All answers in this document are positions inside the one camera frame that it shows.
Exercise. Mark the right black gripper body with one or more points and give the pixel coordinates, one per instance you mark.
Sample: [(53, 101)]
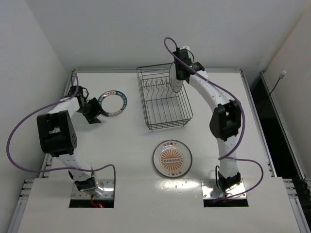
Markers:
[(182, 73)]

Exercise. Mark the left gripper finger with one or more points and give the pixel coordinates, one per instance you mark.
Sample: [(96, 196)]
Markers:
[(97, 108), (91, 117)]

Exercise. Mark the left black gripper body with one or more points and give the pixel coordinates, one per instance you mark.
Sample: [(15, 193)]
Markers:
[(95, 110)]

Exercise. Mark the white plate grey pattern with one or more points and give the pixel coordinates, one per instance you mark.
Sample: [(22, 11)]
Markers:
[(175, 84)]

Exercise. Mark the green rimmed white plate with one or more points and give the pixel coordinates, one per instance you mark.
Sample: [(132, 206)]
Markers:
[(113, 102)]

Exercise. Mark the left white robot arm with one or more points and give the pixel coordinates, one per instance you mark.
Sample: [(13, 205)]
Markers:
[(58, 138)]

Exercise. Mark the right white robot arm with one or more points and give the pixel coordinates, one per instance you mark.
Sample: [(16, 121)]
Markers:
[(226, 114)]

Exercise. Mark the orange sunburst plate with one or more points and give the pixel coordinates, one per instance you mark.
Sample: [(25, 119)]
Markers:
[(172, 159)]

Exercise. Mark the grey wire dish rack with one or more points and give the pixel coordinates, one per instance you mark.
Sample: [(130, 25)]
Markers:
[(162, 107)]

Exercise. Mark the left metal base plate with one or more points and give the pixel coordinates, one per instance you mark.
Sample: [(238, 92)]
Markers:
[(104, 190)]

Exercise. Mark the metal base plate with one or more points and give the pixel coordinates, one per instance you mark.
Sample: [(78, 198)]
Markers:
[(210, 191), (104, 190)]

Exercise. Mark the black cable white plug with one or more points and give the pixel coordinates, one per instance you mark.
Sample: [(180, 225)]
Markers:
[(281, 76)]

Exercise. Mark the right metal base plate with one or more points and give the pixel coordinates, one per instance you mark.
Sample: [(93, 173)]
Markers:
[(210, 191)]

